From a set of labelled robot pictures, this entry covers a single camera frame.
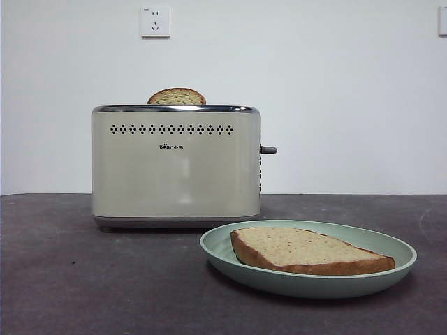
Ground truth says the brown toasted bread slice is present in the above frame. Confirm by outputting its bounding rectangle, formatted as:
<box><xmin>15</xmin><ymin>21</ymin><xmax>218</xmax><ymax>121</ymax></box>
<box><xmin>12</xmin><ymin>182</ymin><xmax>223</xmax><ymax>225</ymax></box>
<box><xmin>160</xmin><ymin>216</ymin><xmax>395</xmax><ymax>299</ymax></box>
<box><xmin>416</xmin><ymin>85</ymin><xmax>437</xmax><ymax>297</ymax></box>
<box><xmin>147</xmin><ymin>88</ymin><xmax>207</xmax><ymax>105</ymax></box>
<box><xmin>230</xmin><ymin>226</ymin><xmax>396</xmax><ymax>276</ymax></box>

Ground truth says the pale green round plate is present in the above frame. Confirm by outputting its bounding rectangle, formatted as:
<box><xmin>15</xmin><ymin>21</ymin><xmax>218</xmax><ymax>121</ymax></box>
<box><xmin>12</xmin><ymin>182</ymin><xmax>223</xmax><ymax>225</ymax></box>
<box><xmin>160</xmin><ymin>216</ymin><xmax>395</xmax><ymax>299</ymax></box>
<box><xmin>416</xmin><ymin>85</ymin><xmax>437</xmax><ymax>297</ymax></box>
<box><xmin>199</xmin><ymin>218</ymin><xmax>418</xmax><ymax>299</ymax></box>

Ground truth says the white wall power socket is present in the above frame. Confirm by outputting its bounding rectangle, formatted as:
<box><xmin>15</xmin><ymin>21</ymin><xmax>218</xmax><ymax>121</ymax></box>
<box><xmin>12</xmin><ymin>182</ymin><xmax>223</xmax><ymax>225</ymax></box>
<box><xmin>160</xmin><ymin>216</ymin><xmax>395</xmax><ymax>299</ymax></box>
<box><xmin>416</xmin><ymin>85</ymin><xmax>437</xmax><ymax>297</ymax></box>
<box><xmin>141</xmin><ymin>5</ymin><xmax>171</xmax><ymax>39</ymax></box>

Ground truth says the cream toaster with chrome rim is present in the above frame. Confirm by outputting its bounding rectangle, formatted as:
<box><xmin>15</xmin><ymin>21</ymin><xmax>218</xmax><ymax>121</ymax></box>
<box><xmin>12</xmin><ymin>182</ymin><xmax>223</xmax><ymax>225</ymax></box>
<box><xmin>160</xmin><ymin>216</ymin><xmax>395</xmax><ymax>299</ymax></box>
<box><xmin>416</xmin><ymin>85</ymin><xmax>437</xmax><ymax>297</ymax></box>
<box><xmin>91</xmin><ymin>103</ymin><xmax>261</xmax><ymax>230</ymax></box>

